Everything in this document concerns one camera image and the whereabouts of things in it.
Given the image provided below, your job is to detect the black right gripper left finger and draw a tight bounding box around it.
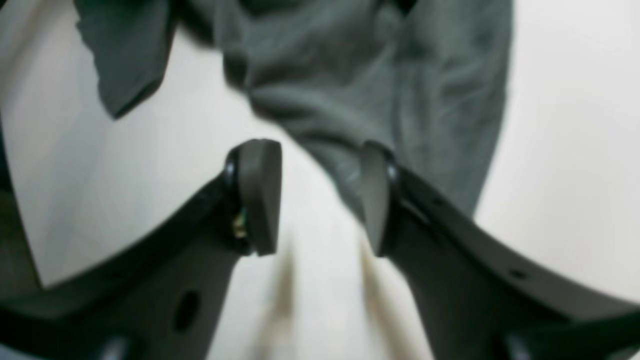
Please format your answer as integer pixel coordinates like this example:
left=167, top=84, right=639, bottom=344
left=1, top=139, right=282, bottom=360

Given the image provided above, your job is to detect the dark grey t-shirt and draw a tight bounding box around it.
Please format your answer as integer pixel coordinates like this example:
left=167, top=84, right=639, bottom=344
left=74, top=0, right=514, bottom=218

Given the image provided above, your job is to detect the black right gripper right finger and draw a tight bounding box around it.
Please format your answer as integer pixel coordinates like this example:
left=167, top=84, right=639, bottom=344
left=361, top=141, right=640, bottom=360

